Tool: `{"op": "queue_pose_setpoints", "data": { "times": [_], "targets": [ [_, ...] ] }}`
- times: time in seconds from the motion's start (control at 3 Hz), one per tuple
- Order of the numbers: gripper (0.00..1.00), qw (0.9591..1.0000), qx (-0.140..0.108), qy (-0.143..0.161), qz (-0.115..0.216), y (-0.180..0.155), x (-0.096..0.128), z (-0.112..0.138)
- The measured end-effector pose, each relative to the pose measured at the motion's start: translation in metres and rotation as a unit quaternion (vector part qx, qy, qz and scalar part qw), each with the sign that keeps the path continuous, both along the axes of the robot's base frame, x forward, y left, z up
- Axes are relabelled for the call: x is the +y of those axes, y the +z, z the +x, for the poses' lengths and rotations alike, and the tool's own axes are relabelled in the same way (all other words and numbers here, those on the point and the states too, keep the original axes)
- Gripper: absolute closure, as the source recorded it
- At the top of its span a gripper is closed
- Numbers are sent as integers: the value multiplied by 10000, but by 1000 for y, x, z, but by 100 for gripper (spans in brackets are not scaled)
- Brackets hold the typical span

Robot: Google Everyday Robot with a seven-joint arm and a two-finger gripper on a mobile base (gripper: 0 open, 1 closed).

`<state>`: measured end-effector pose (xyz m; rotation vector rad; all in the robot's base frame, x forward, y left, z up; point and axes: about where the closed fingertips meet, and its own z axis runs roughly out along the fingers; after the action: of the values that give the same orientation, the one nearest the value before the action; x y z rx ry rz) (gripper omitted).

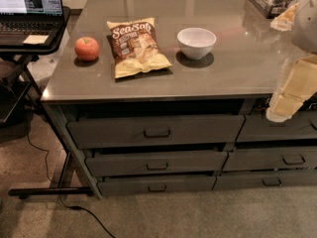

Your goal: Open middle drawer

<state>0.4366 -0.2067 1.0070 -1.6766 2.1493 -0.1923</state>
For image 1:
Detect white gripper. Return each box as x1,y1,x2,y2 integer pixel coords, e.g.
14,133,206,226
265,55,317,123

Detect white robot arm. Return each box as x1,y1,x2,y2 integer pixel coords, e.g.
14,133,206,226
265,0,317,123

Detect open black laptop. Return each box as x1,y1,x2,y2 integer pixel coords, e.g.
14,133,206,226
0,0,62,49

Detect white bowl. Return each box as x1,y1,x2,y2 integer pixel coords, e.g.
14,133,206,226
177,28,217,60

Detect sea salt chips bag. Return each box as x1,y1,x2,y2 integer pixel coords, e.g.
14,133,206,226
107,18,171,78

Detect red apple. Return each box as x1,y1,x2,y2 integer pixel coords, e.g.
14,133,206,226
74,37,100,61

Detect yellow sticky note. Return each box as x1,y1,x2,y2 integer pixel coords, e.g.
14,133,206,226
23,35,49,45

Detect black laptop stand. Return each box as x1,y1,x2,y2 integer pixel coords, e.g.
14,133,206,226
1,6,94,199

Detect grey drawer cabinet frame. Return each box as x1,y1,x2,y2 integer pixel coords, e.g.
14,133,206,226
46,98,317,196

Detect black power cable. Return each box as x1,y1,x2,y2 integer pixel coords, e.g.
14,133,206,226
25,122,117,238

